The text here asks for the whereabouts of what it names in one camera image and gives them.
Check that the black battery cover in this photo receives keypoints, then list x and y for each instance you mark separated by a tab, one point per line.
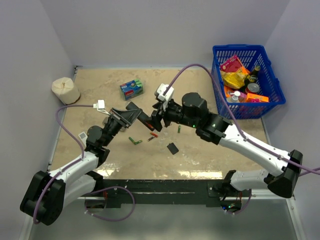
172	148

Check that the pink snack bag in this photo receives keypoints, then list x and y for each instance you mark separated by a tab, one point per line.
233	65

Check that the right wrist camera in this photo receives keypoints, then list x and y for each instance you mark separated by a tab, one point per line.
164	94

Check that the green battery angled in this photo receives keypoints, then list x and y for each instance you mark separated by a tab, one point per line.
138	142

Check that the black base frame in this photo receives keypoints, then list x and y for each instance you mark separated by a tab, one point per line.
212	193

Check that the metal tin can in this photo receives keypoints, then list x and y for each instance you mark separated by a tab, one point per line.
252	88

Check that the blue plastic basket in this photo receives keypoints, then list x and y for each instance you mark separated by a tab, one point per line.
250	55

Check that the beige paper roll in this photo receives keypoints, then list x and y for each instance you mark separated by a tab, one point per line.
66	90

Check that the green battery pack box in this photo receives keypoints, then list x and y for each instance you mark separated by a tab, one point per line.
131	89

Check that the dark glass bottle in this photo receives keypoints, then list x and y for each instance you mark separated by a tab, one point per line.
252	77

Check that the green battery right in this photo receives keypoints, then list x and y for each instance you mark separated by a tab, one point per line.
179	128

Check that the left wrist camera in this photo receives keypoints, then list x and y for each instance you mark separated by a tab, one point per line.
101	107

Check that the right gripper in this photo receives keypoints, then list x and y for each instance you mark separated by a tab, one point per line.
156	116

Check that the black remote control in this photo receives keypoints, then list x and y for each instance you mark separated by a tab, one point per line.
142	116

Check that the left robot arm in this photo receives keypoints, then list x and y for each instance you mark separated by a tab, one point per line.
49	192

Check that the grey remote control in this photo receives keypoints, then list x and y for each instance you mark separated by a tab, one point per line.
106	122

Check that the yellow snack bag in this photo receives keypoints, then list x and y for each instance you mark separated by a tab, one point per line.
234	80

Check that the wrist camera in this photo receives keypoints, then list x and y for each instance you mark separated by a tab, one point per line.
164	94
101	107

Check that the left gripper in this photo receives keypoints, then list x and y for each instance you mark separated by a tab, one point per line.
126	117

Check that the orange pink box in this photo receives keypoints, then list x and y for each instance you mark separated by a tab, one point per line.
255	98

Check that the white pump bottle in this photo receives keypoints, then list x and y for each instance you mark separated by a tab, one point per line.
235	97

